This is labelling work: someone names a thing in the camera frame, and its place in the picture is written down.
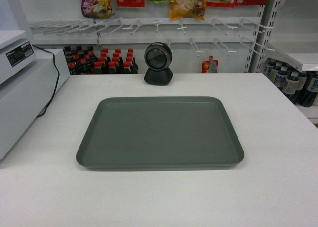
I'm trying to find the white checkout counter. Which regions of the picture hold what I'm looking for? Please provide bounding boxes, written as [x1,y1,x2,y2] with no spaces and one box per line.
[0,74,318,227]

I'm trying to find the grey silver rectangular tray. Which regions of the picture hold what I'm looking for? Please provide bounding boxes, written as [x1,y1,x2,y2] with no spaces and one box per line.
[76,96,245,171]

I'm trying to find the white weighing scale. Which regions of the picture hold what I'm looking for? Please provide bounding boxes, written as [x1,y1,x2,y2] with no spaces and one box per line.
[0,30,36,84]

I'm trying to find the black power cable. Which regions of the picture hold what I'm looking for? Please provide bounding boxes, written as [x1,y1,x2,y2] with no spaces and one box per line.
[32,45,60,118]

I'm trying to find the black round barcode scanner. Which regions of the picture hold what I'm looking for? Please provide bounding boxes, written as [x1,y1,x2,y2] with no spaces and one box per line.
[144,42,173,86]

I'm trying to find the yellow snack bag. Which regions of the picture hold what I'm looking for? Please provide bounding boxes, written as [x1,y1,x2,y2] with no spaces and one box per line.
[169,0,207,20]

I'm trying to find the white cash drawer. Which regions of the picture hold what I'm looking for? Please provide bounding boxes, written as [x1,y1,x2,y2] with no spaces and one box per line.
[0,49,70,158]

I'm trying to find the purple noodle snack bag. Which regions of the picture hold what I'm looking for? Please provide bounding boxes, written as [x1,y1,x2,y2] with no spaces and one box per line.
[81,0,114,19]

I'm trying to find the white peg hook rack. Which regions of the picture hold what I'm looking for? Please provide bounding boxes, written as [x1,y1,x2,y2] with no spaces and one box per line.
[29,17,273,56]

